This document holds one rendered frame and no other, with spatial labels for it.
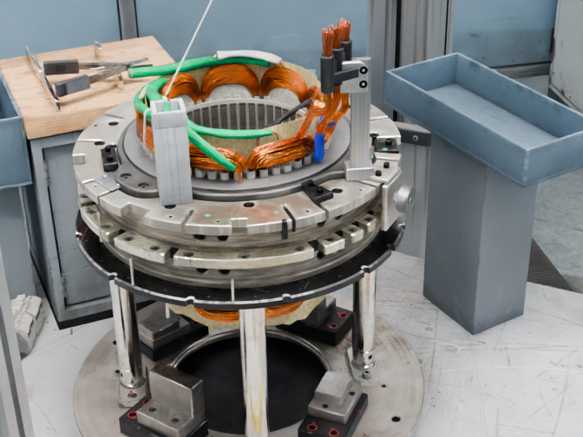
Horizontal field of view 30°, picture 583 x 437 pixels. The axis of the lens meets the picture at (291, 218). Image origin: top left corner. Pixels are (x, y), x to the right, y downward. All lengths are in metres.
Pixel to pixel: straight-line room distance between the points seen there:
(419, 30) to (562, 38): 2.17
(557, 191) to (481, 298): 2.00
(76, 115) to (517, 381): 0.58
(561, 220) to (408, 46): 1.74
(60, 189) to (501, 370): 0.55
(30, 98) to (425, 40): 0.52
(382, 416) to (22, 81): 0.57
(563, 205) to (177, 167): 2.36
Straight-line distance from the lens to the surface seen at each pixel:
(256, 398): 1.06
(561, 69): 3.63
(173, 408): 1.14
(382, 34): 1.47
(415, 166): 1.52
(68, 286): 1.35
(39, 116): 1.23
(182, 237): 0.96
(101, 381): 1.24
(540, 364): 1.30
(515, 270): 1.32
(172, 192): 0.96
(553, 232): 3.08
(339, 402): 1.15
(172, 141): 0.93
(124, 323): 1.16
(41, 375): 1.30
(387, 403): 1.19
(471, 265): 1.29
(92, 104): 1.24
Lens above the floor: 1.57
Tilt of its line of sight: 31 degrees down
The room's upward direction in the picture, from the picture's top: 1 degrees counter-clockwise
